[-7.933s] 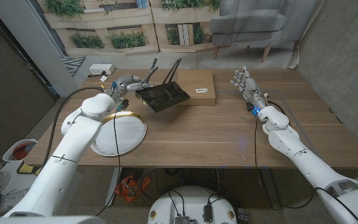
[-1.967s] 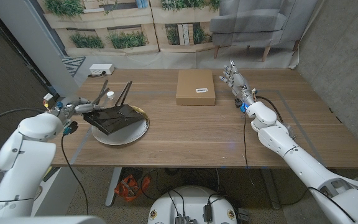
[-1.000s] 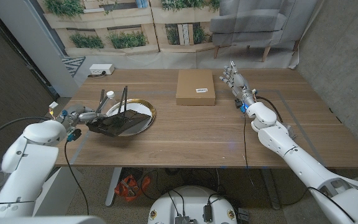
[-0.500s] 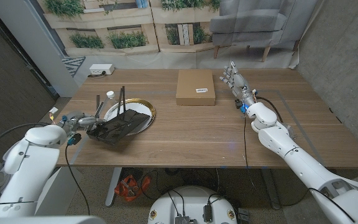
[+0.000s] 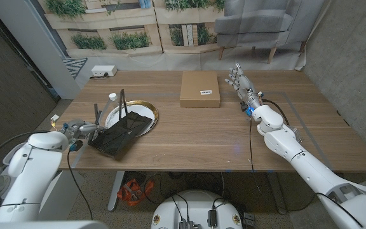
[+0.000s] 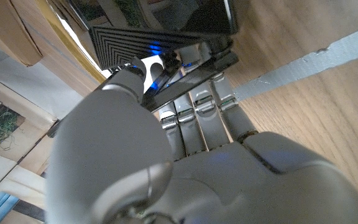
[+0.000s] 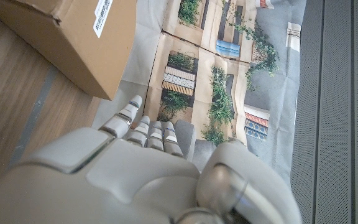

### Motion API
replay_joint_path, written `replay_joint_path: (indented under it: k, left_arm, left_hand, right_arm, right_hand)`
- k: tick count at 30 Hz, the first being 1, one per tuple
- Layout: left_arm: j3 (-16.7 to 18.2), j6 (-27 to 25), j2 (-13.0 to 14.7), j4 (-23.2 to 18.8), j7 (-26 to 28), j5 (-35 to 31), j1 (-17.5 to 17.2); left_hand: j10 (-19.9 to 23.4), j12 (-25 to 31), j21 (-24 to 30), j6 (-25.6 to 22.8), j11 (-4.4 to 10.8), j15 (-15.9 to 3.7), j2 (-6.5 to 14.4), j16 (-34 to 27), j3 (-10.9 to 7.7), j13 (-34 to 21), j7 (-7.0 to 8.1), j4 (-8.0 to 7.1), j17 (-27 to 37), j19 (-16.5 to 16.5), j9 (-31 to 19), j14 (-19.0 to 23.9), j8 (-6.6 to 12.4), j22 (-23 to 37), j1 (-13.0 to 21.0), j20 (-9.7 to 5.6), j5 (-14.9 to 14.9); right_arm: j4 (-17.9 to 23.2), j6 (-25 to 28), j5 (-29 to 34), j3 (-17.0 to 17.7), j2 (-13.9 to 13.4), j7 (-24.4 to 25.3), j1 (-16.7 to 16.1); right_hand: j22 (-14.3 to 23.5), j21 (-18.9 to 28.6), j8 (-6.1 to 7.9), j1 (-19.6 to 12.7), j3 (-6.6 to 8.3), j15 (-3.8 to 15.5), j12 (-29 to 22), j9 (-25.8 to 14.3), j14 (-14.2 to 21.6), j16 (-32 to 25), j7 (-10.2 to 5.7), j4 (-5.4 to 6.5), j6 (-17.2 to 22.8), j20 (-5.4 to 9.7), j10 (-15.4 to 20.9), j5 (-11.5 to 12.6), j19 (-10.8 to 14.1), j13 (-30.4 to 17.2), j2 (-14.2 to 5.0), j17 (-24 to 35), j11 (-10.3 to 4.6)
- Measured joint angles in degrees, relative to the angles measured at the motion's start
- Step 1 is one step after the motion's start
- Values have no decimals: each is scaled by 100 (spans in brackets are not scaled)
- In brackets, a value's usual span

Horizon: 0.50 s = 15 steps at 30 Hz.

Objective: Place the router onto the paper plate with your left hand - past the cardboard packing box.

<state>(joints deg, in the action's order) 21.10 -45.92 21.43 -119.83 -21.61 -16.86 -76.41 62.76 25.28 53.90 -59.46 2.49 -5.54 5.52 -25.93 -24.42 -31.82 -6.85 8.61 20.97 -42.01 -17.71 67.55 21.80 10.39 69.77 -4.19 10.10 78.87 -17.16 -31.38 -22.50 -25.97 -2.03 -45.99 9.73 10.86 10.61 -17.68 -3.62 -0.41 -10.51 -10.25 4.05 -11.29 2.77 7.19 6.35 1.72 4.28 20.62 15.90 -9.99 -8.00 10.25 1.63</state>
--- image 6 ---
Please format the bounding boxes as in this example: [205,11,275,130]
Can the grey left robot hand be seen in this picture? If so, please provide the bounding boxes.
[44,57,358,224]

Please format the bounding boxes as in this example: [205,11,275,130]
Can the black router with antennas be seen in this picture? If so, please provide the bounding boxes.
[68,0,240,113]

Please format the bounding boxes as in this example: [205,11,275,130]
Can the white paper plate gold rim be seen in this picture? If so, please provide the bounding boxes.
[35,0,111,83]

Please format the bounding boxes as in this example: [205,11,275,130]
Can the brown cardboard packing box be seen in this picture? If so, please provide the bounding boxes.
[0,0,44,67]

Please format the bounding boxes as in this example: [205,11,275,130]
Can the grey tape strip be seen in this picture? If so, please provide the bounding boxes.
[232,21,358,103]

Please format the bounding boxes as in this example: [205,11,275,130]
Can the printed garden backdrop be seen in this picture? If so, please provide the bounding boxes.
[0,34,84,224]

